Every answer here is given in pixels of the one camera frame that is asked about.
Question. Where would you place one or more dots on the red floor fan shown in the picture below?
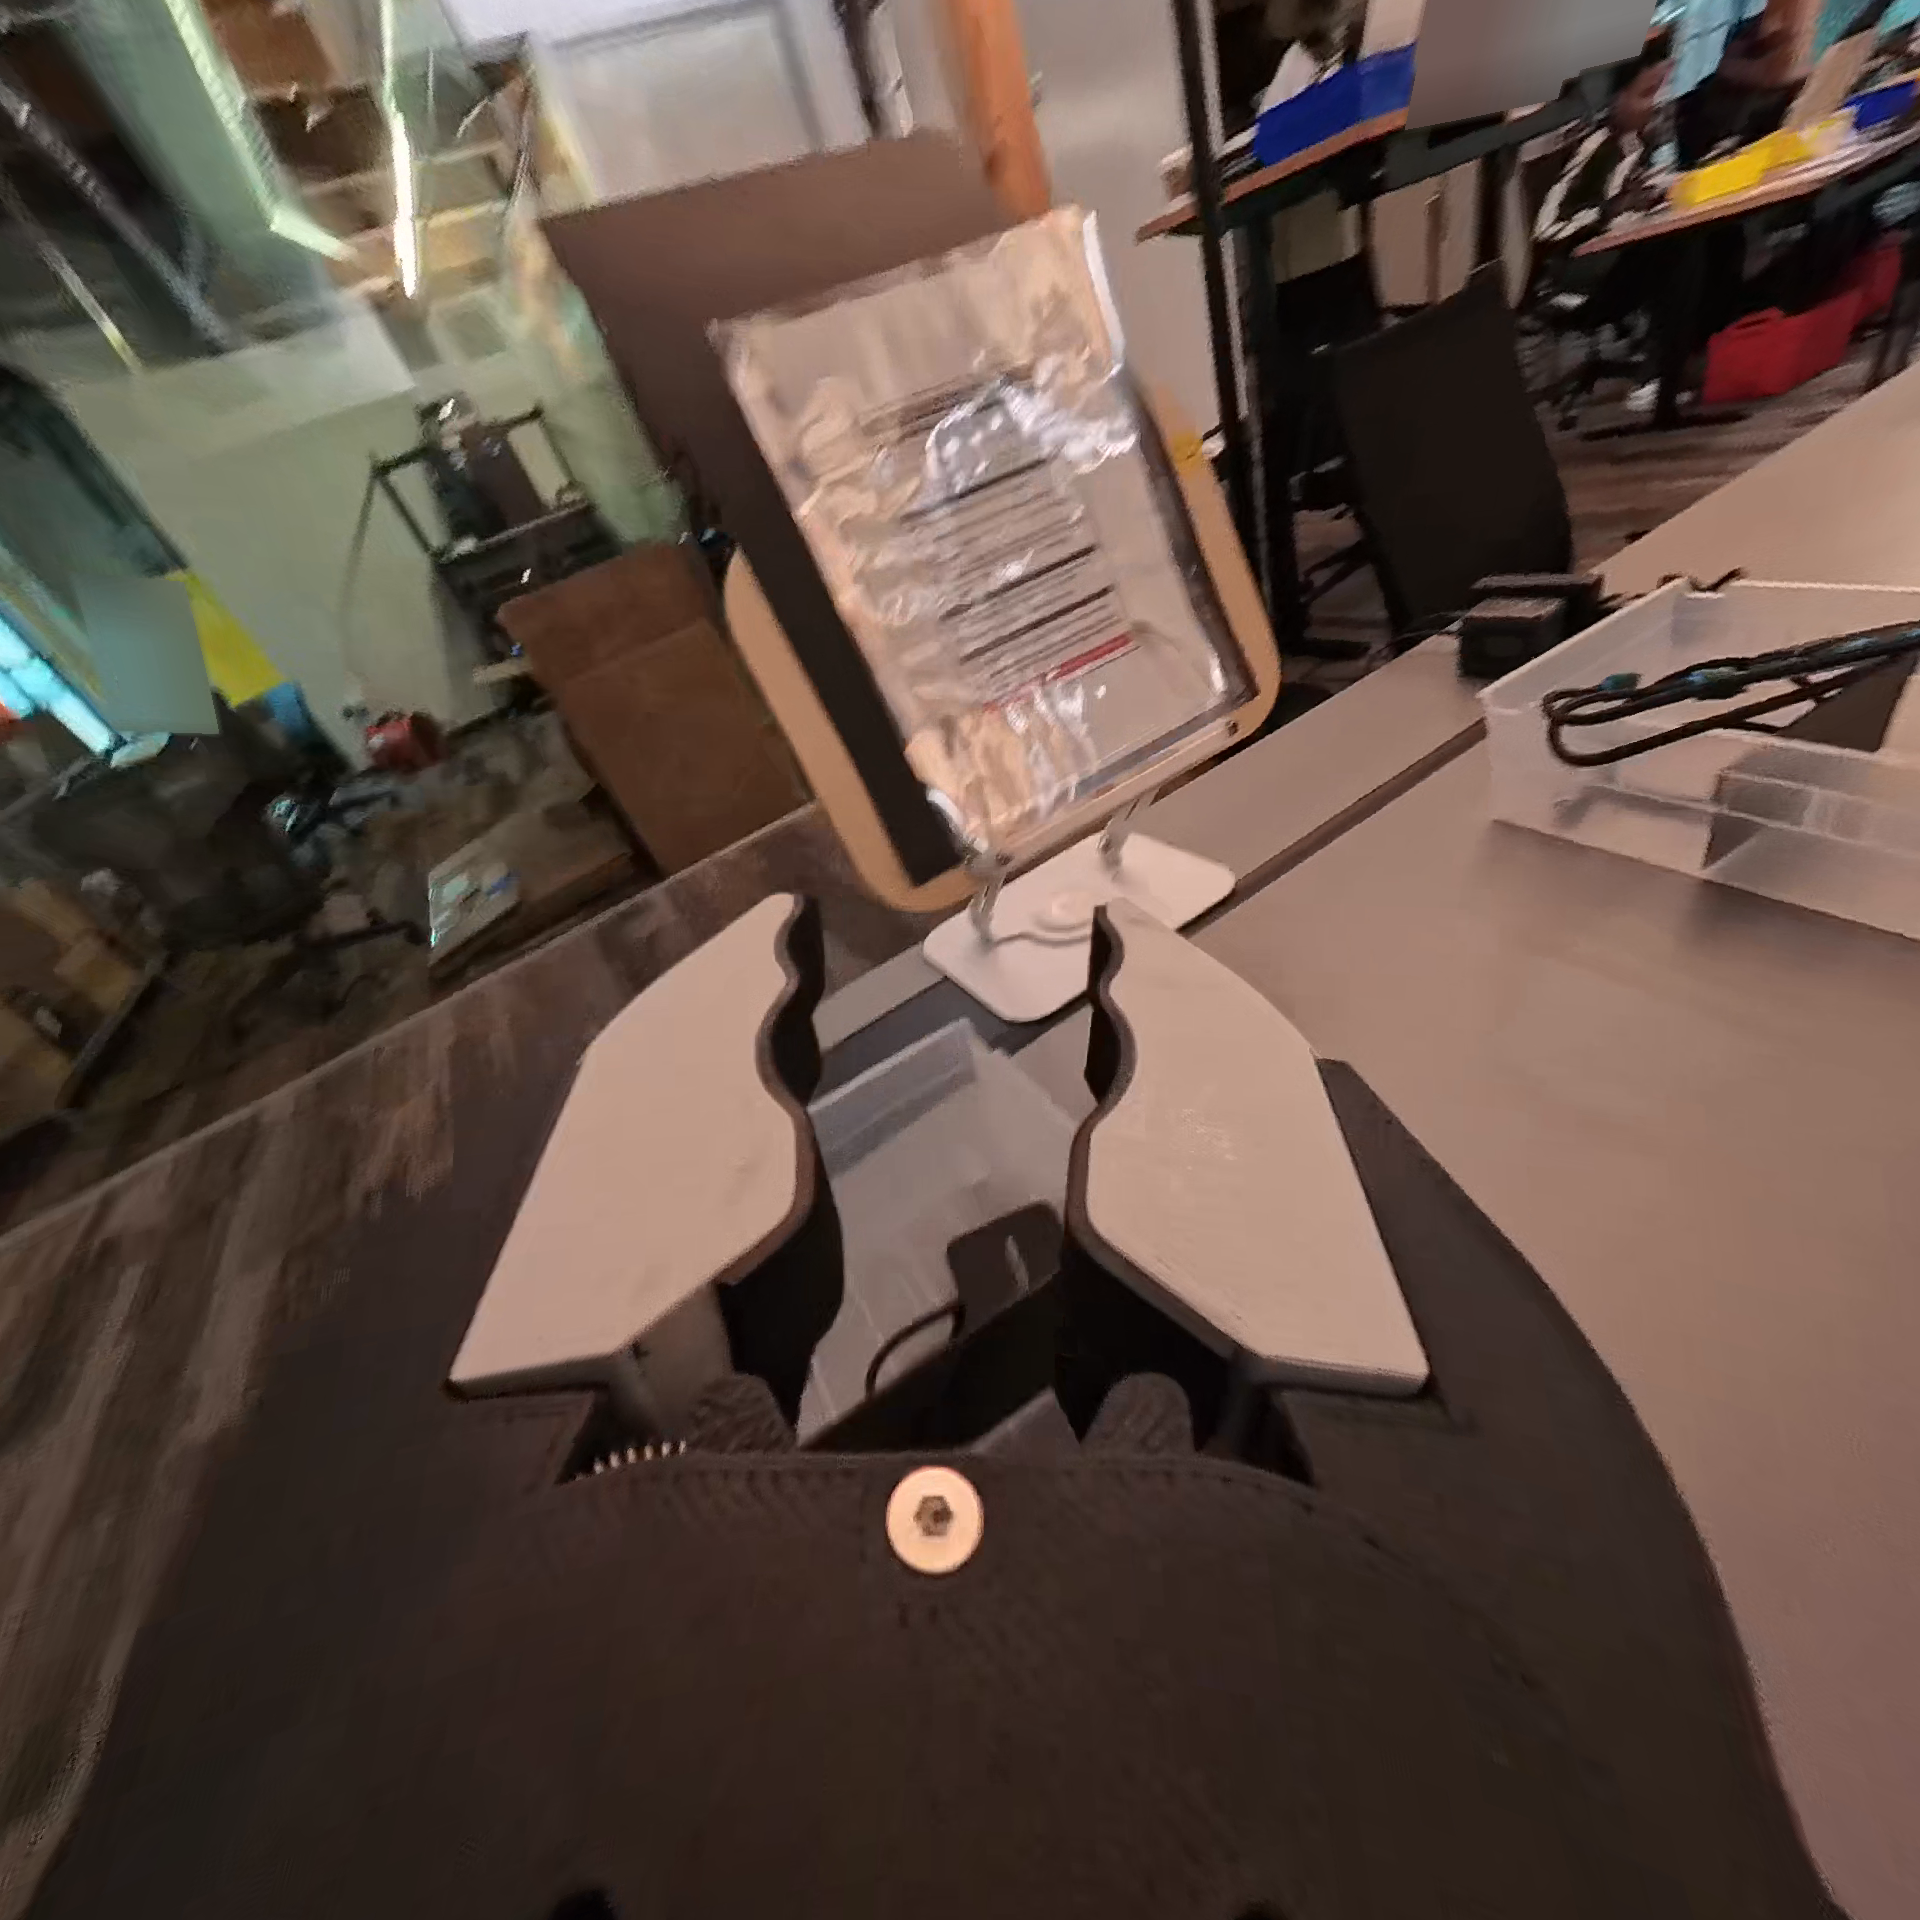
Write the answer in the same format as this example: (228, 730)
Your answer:
(406, 744)

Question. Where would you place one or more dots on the laminated instruction sheet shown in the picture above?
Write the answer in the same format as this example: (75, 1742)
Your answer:
(960, 526)

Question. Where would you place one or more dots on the red storage bin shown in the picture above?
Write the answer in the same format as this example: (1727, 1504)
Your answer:
(1794, 353)

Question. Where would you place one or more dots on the white sign stand base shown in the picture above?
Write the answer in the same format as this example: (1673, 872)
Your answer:
(1081, 931)

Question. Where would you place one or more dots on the clear plastic bin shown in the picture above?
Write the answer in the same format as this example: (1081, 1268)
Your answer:
(901, 1111)
(1621, 811)

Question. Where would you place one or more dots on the wooden support post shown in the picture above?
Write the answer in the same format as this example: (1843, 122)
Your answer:
(997, 105)

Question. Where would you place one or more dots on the brown cardboard box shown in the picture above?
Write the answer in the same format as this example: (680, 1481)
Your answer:
(661, 721)

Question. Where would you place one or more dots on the yellow storage bin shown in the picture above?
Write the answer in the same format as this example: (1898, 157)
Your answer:
(1756, 172)

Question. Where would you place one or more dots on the black equipment rack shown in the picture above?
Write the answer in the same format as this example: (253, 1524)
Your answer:
(495, 526)

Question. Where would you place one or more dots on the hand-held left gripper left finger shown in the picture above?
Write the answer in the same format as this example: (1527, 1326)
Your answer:
(661, 1140)

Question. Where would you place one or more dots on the brown cardboard panel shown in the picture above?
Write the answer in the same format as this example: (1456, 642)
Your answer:
(646, 329)

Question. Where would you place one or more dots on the black hdmi adapter hub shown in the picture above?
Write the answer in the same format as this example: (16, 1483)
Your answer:
(997, 1350)

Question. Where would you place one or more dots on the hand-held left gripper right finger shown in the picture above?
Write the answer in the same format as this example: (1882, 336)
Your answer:
(1244, 1171)

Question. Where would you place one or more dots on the blue storage bin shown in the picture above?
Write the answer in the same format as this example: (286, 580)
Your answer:
(1335, 114)

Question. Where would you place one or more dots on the black power adapter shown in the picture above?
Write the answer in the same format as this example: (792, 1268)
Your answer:
(1514, 636)

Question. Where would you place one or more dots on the yellow post cover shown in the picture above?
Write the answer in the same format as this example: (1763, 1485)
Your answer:
(224, 646)

